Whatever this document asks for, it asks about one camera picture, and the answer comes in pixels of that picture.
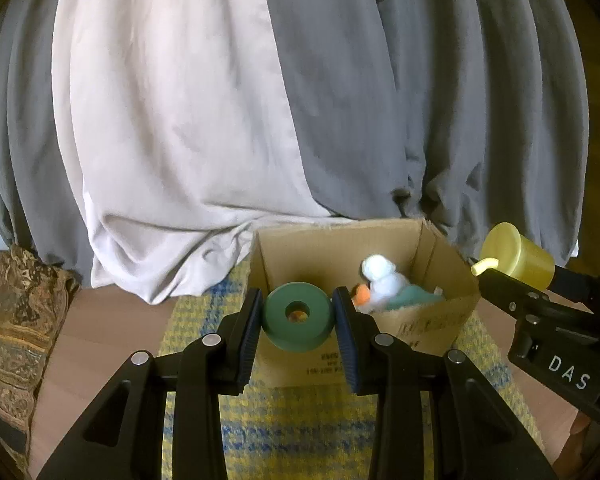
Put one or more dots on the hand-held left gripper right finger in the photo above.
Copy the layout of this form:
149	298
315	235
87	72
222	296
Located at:
347	345

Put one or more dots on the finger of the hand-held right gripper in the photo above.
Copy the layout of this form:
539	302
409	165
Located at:
510	295
585	285

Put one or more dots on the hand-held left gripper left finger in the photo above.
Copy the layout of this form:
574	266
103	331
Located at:
247	340

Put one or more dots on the yellow cup with straw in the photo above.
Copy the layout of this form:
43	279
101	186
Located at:
520	255

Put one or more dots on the cardboard box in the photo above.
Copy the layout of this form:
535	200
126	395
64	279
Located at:
430	320

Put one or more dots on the white plush duck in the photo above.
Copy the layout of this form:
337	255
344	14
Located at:
382	280

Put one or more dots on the teal plush toy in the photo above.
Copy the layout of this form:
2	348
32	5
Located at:
417	297

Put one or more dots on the yellow blue woven mat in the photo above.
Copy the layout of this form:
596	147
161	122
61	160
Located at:
290	430

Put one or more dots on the beige bed sheet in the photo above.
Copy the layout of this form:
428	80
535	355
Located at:
170	135

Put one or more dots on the grey blanket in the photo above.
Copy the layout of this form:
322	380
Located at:
430	85

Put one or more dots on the brown patterned cloth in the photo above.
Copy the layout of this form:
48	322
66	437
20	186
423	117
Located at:
15	320

